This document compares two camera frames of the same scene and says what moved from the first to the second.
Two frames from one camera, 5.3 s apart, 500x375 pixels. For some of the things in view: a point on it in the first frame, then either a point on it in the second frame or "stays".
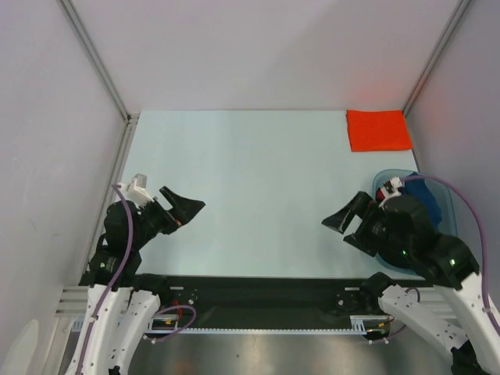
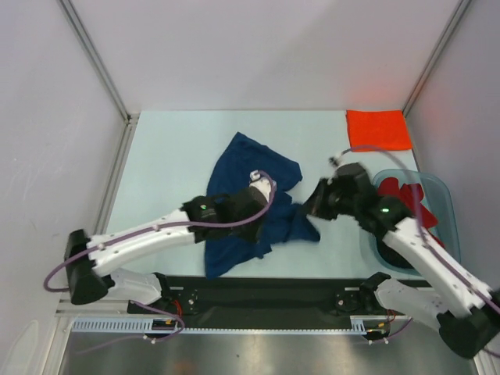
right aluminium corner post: [458, 12] stays
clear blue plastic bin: [443, 196] stays
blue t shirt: [416, 188] -> [233, 165]
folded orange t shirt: [378, 130] stays
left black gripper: [182, 211] -> [251, 236]
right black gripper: [363, 225] -> [324, 199]
